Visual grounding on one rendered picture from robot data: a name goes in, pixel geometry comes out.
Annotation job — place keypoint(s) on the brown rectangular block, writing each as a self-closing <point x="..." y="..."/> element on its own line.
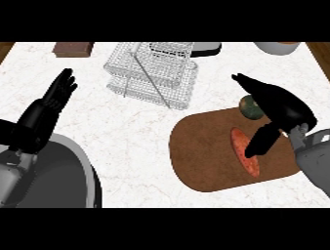
<point x="74" y="49"/>

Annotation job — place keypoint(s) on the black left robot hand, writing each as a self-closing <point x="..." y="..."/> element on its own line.
<point x="40" y="117"/>

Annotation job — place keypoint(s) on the brown wooden cutting board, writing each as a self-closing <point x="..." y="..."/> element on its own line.
<point x="230" y="151"/>

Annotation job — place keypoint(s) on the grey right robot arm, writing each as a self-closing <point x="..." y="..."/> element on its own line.
<point x="323" y="162"/>

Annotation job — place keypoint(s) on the green round vegetable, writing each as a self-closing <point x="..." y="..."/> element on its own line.
<point x="251" y="107"/>

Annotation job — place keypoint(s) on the black and white appliance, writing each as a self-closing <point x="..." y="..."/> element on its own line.
<point x="205" y="49"/>

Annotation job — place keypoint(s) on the grey round bowl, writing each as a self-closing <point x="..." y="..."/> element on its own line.
<point x="277" y="47"/>

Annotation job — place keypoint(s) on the grey round pan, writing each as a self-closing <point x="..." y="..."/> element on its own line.
<point x="67" y="175"/>

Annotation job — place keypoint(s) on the orange sweet potato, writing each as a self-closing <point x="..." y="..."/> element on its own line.
<point x="243" y="153"/>

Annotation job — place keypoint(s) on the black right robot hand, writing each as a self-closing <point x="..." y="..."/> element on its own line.
<point x="282" y="104"/>

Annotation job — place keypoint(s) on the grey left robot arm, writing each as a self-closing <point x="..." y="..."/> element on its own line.
<point x="2" y="175"/>

